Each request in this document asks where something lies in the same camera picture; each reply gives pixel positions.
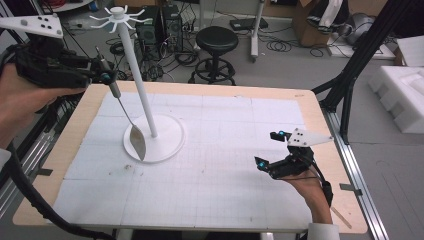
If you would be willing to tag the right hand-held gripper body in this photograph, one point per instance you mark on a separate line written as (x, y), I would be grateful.
(308, 138)

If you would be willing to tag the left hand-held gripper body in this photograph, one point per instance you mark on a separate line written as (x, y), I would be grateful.
(33, 25)

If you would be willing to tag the metal spatula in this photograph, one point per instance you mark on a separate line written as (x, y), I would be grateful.
(138, 143)

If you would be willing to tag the white hook stand rack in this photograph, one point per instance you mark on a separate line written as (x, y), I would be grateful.
(160, 140)

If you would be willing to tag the person's right hand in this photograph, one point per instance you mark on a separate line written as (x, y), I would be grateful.
(315, 200)

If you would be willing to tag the person's left hand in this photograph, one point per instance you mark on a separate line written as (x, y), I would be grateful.
(23, 96)

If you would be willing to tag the white round table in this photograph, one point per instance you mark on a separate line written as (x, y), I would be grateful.
(73, 5)

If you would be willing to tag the white gridded mat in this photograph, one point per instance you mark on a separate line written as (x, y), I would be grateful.
(216, 133)

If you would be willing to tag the wide black computer tower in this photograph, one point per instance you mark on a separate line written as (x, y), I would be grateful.
(148, 33)

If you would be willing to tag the grey tape strip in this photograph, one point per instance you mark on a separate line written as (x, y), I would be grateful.
(45, 172)
(350, 189)

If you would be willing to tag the narrow black computer tower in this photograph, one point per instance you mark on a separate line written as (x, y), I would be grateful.
(173, 30)

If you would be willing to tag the beige tape strip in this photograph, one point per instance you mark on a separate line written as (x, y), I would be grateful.
(341, 217)

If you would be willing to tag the white metal stand pole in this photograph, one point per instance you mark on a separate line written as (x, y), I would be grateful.
(255, 40)

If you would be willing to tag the large white foam block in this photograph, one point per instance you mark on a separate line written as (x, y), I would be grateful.
(400, 96)

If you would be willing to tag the brown cardboard box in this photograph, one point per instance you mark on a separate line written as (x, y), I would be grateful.
(303, 31)

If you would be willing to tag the black round stool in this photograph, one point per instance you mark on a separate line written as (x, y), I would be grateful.
(216, 38)

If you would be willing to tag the black flat device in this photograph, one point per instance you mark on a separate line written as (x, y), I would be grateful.
(248, 23)

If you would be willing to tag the silver round appliance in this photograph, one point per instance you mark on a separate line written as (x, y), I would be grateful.
(361, 26)

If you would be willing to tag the black and white jacket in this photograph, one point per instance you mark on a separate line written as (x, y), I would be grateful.
(325, 13)

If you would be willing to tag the small white foam box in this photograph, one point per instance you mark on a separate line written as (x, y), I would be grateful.
(411, 50)

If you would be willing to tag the aluminium rail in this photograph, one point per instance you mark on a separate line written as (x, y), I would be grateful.
(20, 186)
(353, 173)

